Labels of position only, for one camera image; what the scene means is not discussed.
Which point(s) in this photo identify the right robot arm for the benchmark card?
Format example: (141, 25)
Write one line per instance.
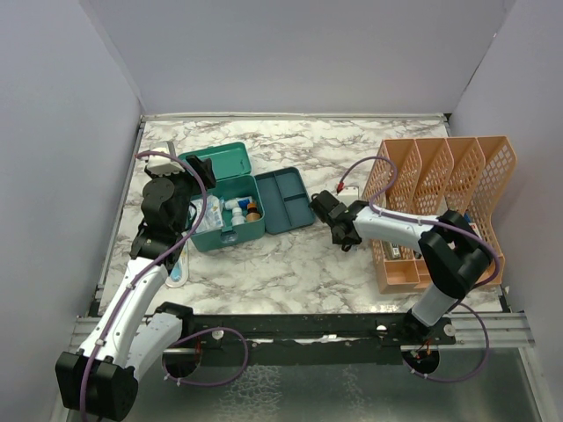
(455, 256)

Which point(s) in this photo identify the brown bottle orange cap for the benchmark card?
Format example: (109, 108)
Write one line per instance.
(253, 214)

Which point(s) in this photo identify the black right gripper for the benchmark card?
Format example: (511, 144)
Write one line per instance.
(350, 241)

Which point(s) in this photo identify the small bottle blue label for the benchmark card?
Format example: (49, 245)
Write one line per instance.
(238, 202)

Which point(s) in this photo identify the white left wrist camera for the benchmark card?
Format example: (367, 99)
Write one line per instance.
(160, 166)

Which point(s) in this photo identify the peach plastic file organizer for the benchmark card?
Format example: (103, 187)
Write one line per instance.
(466, 174)

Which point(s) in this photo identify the dark teal divided tray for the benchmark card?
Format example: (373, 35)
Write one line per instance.
(285, 200)

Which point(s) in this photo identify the thermometer blister pack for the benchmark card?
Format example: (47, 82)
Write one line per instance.
(180, 272)

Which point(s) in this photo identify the teal medicine box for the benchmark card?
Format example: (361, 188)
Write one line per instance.
(233, 171)

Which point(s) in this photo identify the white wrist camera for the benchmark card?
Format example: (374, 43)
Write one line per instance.
(349, 194)
(160, 166)

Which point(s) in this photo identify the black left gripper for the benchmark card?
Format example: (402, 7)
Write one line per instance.
(204, 167)

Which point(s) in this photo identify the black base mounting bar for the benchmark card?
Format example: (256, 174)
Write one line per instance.
(296, 339)

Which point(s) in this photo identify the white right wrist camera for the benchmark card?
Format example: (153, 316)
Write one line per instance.
(349, 194)

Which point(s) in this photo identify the blue gauze dressing pack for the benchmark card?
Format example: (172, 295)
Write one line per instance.
(212, 214)

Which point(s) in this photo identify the white plastic bottle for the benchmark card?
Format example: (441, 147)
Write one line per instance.
(237, 217)

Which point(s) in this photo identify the white box red label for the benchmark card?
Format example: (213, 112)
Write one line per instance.
(474, 226)

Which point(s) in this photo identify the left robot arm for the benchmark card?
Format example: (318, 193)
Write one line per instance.
(102, 377)

